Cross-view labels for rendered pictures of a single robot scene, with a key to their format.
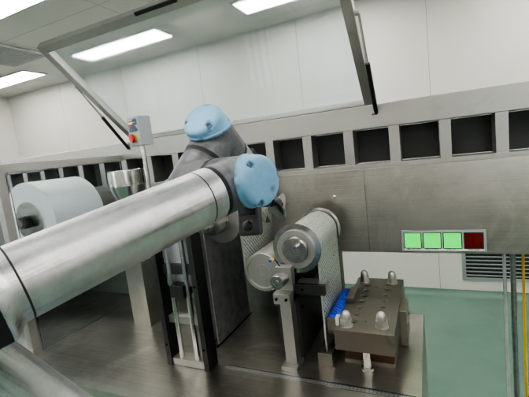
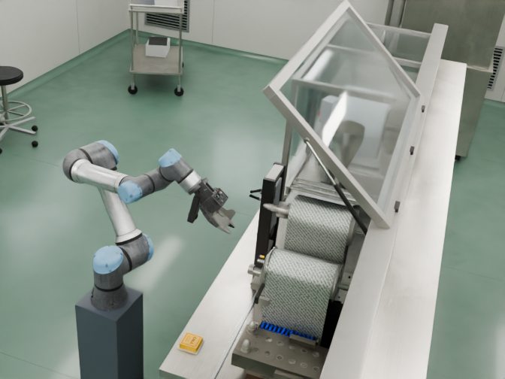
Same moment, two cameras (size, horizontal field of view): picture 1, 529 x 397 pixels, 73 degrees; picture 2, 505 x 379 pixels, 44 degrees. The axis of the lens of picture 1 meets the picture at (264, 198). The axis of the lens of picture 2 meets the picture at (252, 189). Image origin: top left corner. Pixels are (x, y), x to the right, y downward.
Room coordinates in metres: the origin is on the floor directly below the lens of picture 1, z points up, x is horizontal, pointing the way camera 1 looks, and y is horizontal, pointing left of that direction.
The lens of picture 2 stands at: (0.62, -1.89, 2.69)
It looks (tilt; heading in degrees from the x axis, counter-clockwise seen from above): 31 degrees down; 80
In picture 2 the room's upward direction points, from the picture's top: 6 degrees clockwise
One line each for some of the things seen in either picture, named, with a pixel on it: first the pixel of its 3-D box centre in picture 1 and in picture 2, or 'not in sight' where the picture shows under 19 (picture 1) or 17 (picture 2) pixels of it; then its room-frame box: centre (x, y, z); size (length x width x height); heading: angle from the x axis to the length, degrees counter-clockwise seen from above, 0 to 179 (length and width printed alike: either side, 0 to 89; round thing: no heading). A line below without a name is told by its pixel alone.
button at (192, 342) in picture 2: not in sight; (191, 342); (0.74, -0.12, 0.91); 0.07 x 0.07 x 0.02; 65
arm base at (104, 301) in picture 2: not in sight; (109, 289); (0.41, 0.15, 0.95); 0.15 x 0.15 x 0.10
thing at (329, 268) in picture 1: (331, 278); (293, 312); (1.10, -0.18, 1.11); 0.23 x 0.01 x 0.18; 155
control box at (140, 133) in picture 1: (138, 131); not in sight; (1.28, 0.41, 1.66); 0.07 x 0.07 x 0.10; 49
